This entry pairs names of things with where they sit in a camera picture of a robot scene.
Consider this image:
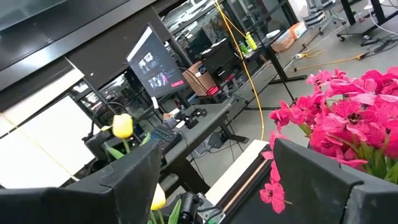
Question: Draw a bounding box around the red artificial flower bunch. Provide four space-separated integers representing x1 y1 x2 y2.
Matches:
269 70 352 150
323 66 398 131
259 130 398 215

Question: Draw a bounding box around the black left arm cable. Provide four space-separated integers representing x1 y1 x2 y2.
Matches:
89 101 129 138

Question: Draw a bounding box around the brown cardboard box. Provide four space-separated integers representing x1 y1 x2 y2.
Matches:
182 60 218 97

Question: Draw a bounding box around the orange extension cord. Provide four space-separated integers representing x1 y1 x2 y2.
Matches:
292 49 369 73

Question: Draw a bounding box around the backlit black keyboard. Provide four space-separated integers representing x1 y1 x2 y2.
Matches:
148 123 183 156

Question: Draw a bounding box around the yellow artificial tulip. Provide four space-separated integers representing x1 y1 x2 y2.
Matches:
148 182 183 224
104 113 153 160

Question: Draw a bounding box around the grey office chair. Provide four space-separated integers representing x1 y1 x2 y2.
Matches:
303 0 348 43

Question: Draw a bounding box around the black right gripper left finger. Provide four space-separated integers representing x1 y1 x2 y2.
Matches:
0 139 163 224

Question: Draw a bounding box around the black equipment case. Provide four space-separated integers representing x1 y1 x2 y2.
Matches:
200 37 243 77

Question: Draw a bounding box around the yellow hanging cable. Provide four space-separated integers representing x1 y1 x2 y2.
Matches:
213 0 265 141

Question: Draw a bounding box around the black desk monitor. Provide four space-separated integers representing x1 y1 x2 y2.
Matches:
126 22 190 100

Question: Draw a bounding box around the grey desk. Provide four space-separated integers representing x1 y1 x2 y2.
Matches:
157 101 250 195

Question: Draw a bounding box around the yellow green bottle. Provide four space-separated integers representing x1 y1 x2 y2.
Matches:
244 30 259 52

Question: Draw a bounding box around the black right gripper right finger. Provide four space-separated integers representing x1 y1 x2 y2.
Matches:
273 138 398 224

